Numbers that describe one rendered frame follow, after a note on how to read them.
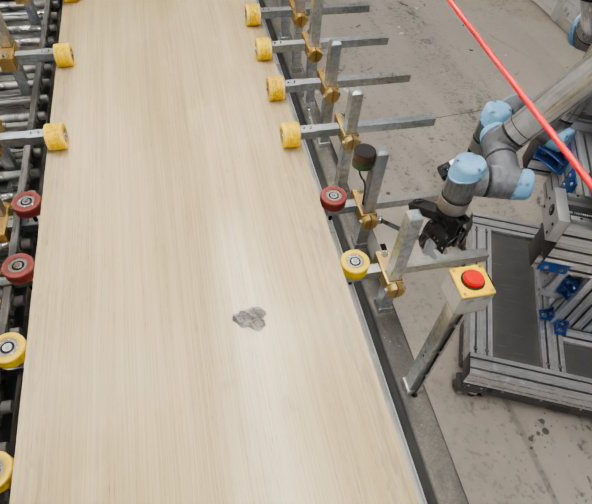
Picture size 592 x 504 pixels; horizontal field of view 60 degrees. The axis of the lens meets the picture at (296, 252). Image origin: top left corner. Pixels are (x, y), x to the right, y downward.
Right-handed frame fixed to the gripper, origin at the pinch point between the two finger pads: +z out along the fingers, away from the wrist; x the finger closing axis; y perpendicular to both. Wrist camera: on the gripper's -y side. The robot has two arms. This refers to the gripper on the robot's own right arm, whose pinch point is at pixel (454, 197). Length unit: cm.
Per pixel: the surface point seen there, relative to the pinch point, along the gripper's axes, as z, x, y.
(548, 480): 83, -76, 33
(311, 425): -8, -66, -65
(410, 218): -30, -30, -33
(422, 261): -3.2, -25.2, -21.6
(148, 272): -8, -19, -98
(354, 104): -25.8, 19.3, -32.5
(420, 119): -13.5, 23.9, -6.4
